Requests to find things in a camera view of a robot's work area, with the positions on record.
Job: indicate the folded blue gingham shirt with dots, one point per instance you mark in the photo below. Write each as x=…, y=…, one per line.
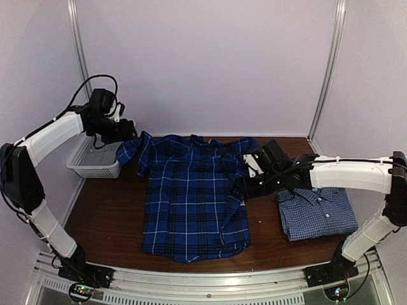
x=313, y=213

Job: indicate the aluminium corner post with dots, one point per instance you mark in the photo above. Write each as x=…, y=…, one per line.
x=76, y=33
x=336, y=38

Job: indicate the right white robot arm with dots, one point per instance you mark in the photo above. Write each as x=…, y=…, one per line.
x=377, y=186

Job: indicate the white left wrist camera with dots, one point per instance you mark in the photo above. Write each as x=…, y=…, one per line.
x=118, y=111

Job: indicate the white plastic mesh basket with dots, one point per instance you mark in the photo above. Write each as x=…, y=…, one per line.
x=93, y=172

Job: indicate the aluminium corner post right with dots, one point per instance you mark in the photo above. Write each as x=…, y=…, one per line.
x=336, y=38

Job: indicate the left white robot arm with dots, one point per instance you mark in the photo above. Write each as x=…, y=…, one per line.
x=21, y=185

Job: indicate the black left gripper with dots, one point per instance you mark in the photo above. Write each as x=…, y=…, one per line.
x=126, y=132

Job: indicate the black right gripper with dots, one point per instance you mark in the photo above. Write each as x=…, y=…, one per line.
x=245, y=190

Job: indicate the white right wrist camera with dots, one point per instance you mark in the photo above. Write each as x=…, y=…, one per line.
x=251, y=161

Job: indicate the aluminium front rail frame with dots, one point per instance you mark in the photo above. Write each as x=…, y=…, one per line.
x=135, y=286

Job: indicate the dark blue plaid shirt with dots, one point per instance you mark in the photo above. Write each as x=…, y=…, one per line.
x=189, y=214

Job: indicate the aluminium corner post left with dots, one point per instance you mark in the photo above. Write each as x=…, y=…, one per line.
x=76, y=33

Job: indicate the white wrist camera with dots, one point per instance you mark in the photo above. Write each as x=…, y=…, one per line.
x=118, y=111
x=251, y=161

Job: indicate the right circuit board with leds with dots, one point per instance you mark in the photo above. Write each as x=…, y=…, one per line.
x=337, y=293

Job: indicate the left circuit board with leds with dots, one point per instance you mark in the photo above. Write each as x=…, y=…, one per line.
x=80, y=293

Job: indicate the grey folded shirt in basket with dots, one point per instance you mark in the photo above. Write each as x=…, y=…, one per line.
x=98, y=158

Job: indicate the circuit board with leds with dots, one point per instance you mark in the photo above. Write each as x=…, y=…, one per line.
x=80, y=293
x=337, y=293

